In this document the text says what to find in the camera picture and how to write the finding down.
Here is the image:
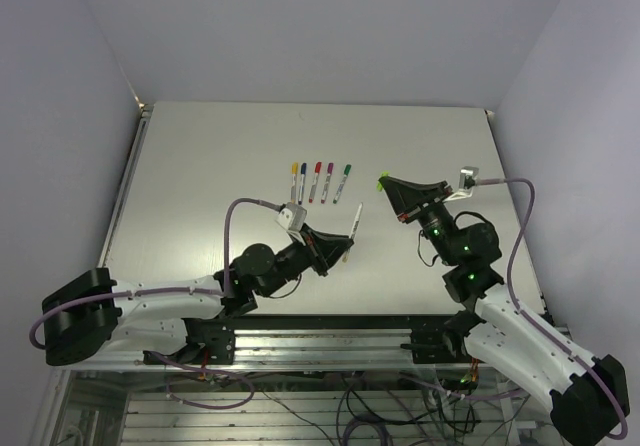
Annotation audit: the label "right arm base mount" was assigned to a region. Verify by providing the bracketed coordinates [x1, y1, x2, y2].
[400, 310, 484, 365]

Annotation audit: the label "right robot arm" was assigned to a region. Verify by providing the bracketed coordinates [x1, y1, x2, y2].
[378, 168, 630, 445]

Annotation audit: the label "green-end white pen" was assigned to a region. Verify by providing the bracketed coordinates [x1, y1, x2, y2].
[332, 174, 349, 204]

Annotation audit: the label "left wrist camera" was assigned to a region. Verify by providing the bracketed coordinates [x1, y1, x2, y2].
[276, 202, 307, 232]

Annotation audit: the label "aluminium frame rail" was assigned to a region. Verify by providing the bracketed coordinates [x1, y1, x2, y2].
[54, 328, 584, 372]

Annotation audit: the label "loose cables under table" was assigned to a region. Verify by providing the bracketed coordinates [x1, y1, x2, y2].
[164, 363, 546, 446]

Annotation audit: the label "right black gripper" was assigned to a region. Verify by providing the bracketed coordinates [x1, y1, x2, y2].
[381, 176, 459, 266]

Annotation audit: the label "blue-end white pen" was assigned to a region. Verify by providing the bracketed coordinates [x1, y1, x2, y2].
[297, 171, 306, 205]

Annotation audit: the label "orange-end pen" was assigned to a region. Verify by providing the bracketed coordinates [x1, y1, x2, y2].
[342, 202, 364, 263]

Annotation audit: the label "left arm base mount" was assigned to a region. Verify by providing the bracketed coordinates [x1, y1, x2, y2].
[143, 316, 236, 365]

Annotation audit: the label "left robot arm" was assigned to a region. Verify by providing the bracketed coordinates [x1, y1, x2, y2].
[29, 226, 354, 367]

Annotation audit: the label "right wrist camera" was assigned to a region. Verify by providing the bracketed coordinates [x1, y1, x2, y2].
[445, 166, 479, 202]

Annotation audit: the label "purple-end white pen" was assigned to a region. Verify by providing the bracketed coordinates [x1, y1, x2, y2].
[320, 167, 333, 204]

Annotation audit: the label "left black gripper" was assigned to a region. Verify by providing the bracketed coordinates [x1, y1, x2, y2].
[260, 222, 354, 297]

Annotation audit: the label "yellow-end white pen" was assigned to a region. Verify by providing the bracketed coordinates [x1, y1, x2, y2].
[290, 167, 298, 204]

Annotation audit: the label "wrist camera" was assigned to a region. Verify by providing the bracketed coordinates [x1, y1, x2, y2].
[445, 166, 479, 202]
[276, 202, 307, 232]

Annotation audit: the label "red-end white pen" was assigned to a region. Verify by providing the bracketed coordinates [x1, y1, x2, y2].
[308, 171, 321, 203]

